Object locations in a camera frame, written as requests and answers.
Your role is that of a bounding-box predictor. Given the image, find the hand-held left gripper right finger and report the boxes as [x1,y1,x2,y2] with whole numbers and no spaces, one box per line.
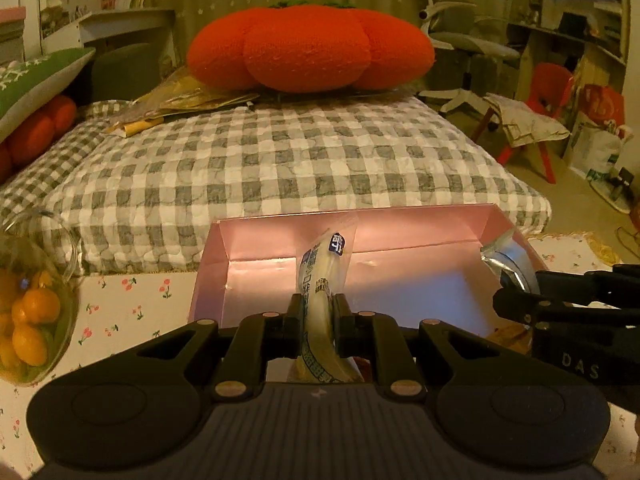
[332,292,506,402]

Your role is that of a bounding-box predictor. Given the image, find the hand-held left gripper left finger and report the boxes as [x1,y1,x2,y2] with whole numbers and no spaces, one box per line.
[132,292,308,403]

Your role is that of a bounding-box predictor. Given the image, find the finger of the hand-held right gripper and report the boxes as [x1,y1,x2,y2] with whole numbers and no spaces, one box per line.
[492,285,640,330]
[534,264,640,297]

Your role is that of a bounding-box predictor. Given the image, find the long white blue snack packet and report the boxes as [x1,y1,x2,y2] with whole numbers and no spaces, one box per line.
[294,212,369,387]

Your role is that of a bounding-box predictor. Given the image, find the brown snack packet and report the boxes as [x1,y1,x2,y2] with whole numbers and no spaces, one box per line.
[491,324,534,354]

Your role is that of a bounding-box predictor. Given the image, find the silver snack packet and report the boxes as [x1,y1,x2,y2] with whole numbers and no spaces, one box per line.
[479,229,542,297]

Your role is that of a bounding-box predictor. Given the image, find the pink silver cardboard box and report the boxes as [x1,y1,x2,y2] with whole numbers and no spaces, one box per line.
[187,203,551,342]

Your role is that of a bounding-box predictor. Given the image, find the white plastic bag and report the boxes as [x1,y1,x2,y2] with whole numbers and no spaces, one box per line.
[569,121,624,182]

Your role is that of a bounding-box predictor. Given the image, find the grey checked pillow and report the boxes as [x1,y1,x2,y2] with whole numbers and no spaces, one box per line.
[0,95,554,277]

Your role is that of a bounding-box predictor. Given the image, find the crumpled paper sheet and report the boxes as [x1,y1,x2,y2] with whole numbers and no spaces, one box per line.
[481,92,572,149]

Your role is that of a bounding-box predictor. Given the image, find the cherry print bed sheet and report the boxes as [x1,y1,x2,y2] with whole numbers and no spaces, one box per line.
[0,231,640,480]

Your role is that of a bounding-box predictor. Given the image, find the red shopping bag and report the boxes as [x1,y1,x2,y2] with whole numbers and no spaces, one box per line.
[574,82,627,132]

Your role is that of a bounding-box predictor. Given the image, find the red plastic chair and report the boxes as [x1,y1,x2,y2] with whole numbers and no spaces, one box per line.
[471,62,577,184]

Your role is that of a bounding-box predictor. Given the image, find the gold foil bags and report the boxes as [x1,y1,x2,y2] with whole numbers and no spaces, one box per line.
[104,67,262,139]

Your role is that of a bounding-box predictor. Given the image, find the wooden shelf unit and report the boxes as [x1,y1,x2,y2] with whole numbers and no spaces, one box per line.
[506,0,632,102]

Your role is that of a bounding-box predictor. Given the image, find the grey office chair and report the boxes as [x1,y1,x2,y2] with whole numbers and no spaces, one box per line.
[414,0,522,117]

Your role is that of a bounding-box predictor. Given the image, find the red tomato plush pillow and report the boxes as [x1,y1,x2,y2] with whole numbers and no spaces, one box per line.
[187,2,436,94]

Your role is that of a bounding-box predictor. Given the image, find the small red plush cushion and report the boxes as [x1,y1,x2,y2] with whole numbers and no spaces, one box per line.
[0,94,79,187]

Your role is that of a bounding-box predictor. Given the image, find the white desk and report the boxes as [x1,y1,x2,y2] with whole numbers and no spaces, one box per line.
[39,7,177,102]

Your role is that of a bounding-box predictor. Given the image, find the green embroidered pillow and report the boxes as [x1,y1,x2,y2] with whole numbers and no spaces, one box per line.
[0,47,97,144]

